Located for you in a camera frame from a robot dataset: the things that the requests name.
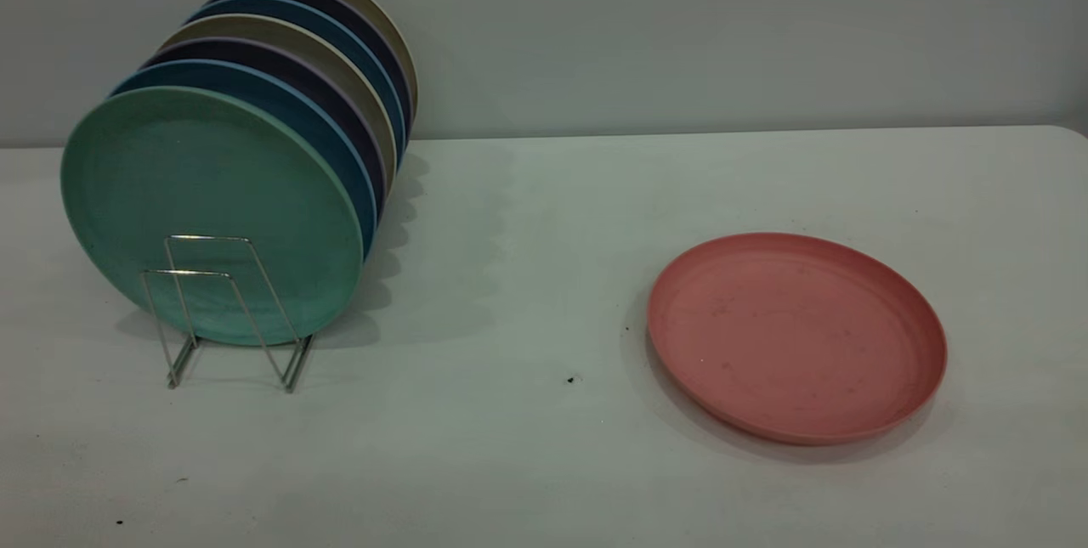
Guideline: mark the pink round plate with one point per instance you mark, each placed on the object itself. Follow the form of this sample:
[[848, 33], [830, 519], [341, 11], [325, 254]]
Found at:
[[790, 336]]

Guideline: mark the blue round plate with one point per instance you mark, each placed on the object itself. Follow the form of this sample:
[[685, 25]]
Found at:
[[323, 19], [280, 98]]

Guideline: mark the purple round plate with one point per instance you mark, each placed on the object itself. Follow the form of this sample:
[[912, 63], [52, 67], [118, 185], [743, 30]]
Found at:
[[340, 2], [297, 70]]

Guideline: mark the green round plate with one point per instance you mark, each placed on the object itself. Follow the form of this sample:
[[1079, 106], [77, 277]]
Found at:
[[204, 200]]

